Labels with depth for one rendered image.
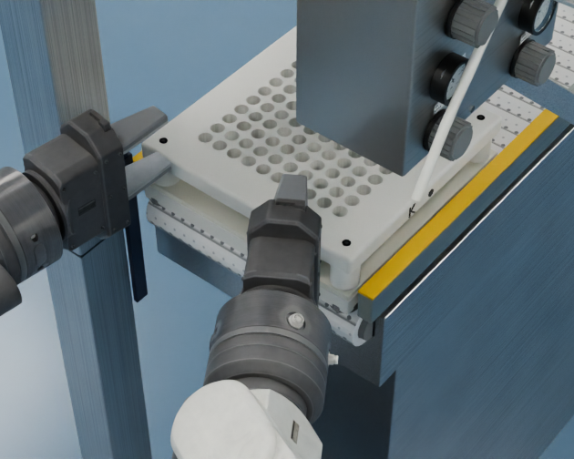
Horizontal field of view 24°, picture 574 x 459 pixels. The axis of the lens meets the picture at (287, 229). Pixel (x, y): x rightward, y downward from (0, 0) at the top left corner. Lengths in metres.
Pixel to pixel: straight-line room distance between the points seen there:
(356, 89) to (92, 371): 0.57
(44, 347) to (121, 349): 0.93
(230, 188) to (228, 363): 0.29
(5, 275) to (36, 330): 1.35
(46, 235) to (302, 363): 0.25
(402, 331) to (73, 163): 0.36
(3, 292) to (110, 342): 0.39
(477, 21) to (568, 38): 0.58
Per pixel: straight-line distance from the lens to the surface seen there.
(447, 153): 1.00
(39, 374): 2.32
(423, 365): 1.49
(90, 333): 1.38
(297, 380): 0.93
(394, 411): 1.48
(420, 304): 1.25
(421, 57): 0.94
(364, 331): 1.20
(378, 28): 0.93
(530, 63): 1.08
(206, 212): 1.24
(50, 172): 1.08
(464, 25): 0.94
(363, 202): 1.18
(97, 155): 1.08
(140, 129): 1.12
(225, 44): 2.95
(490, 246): 1.35
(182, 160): 1.22
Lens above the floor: 1.78
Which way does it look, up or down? 45 degrees down
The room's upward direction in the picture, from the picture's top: straight up
